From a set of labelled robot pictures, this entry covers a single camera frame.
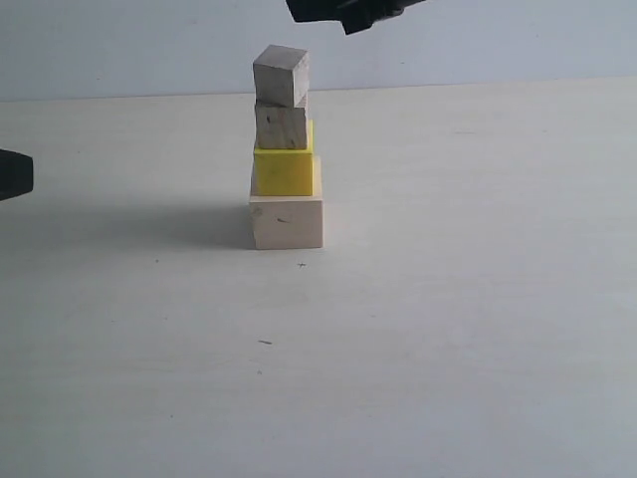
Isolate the small pale wooden cube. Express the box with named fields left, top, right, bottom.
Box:
left=253, top=45, right=310, bottom=108

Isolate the medium grainy wooden cube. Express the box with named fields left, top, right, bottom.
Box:
left=254, top=95, right=310, bottom=149

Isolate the yellow cube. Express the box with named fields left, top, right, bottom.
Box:
left=253, top=119, right=316, bottom=196

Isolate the large pale wooden cube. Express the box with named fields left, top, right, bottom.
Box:
left=249, top=155, right=324, bottom=250

